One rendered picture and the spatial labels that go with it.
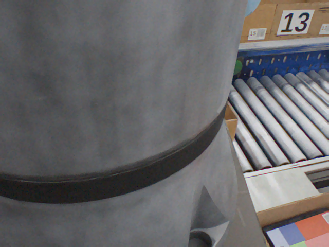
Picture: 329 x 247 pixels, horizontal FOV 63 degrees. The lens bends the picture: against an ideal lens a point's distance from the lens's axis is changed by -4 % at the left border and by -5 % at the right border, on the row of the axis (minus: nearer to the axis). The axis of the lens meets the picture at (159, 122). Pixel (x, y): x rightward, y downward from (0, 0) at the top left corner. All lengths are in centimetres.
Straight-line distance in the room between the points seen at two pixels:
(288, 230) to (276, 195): 14
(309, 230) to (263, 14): 86
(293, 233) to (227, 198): 58
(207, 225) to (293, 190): 72
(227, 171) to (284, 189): 71
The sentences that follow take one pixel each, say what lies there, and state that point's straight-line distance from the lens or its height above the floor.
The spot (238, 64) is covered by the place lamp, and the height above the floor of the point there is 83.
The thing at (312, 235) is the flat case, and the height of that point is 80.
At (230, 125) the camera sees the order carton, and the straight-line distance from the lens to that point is 77.
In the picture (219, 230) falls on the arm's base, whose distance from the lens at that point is 17.
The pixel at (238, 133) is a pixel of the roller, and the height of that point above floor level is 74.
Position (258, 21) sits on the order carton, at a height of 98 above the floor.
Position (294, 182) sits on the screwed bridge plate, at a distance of 89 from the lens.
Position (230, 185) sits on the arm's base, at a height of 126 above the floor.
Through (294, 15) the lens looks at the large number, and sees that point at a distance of 136.
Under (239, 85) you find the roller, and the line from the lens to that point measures 124.
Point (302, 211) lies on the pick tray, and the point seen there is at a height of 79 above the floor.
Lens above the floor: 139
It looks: 41 degrees down
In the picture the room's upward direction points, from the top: straight up
